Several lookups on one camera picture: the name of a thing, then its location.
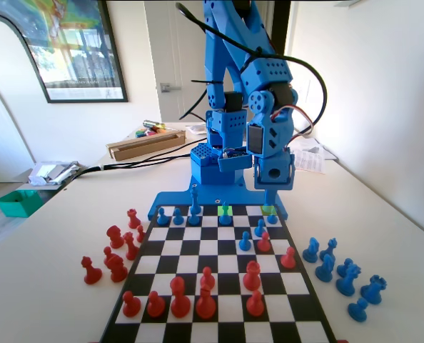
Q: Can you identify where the blue chess bishop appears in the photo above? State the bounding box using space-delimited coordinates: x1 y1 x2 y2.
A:
314 253 336 283
218 202 233 227

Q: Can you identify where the blue chess queen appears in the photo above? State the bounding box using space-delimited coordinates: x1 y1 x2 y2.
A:
318 237 338 262

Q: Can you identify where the black and white chessboard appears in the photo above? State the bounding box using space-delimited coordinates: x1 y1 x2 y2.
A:
99 204 338 343

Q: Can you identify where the red chess bishop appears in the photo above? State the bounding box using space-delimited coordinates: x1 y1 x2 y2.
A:
195 284 217 320

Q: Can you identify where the red chess queen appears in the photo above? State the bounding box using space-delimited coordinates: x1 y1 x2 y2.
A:
123 232 140 261

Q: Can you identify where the red chess knight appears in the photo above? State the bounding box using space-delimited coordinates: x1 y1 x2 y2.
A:
106 253 129 283
106 224 125 250

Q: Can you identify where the printed text sheet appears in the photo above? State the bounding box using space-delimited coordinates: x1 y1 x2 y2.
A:
293 148 327 175

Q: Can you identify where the white paper sheet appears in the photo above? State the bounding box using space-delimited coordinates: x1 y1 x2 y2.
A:
294 137 338 161

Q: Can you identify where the long cardboard box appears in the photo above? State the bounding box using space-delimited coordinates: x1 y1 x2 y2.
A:
106 130 187 161

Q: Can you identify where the colourful marker set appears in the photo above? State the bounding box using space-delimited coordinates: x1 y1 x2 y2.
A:
135 125 177 139

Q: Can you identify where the dark low side table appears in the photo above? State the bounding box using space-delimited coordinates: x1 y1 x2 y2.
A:
17 162 91 201

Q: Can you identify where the black framed poster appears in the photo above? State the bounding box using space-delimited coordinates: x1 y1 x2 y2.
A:
0 0 129 104

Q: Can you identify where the green plastic bin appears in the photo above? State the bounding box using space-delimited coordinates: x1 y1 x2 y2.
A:
0 189 44 218

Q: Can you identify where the white arched panel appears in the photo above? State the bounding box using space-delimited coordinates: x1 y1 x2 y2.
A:
0 13 51 184

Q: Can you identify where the red white servo wire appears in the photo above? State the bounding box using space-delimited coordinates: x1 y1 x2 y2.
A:
271 105 315 139

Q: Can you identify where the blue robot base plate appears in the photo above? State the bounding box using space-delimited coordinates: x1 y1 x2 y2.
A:
147 184 290 221

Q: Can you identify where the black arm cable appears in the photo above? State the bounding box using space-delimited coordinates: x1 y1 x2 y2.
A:
175 1 330 141

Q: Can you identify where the black cable bundle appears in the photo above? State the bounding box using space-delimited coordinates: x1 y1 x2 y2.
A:
64 141 202 187

